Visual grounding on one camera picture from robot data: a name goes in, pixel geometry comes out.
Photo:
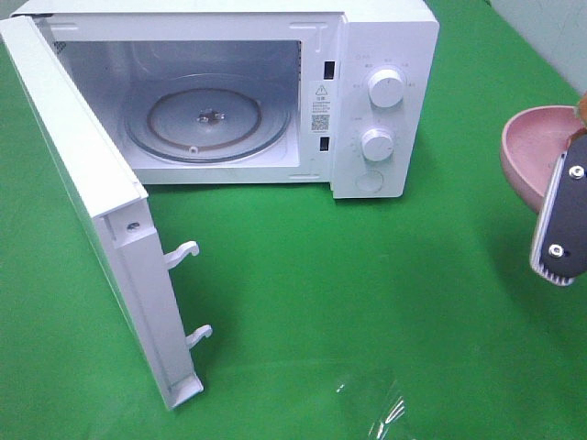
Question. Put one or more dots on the green table cloth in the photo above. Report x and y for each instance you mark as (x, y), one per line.
(435, 285)

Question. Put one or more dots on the pink round plate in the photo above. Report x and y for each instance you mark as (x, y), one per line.
(531, 143)

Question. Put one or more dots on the clear plastic tape patch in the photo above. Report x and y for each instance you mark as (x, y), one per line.
(366, 402)

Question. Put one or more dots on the burger with sesame bun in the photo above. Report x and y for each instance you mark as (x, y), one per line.
(580, 113)

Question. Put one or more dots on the white microwave oven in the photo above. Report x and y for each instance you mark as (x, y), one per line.
(360, 69)

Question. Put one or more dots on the glass microwave turntable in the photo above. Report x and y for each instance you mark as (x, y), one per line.
(208, 118)

